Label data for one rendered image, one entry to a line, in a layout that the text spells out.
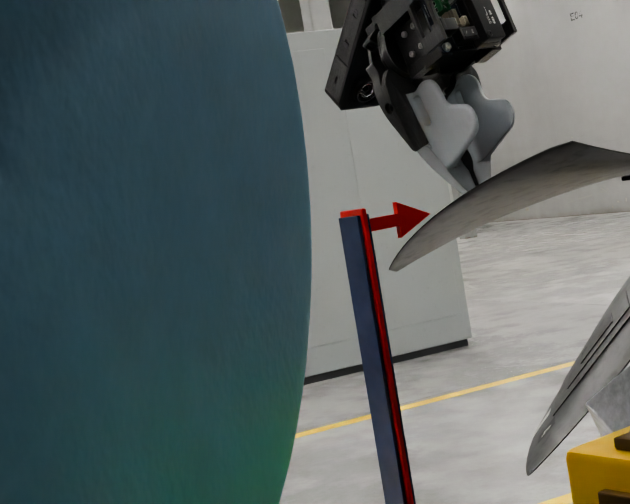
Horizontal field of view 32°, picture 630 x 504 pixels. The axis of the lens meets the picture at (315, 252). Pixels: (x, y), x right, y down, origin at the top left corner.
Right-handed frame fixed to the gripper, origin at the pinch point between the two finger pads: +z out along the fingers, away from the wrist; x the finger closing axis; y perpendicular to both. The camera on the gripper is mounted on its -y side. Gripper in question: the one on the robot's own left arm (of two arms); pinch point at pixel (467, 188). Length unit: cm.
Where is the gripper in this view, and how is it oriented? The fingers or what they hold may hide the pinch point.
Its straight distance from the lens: 81.3
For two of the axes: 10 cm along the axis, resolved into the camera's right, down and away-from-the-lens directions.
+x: 8.1, -1.8, 5.6
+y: 4.7, -3.5, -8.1
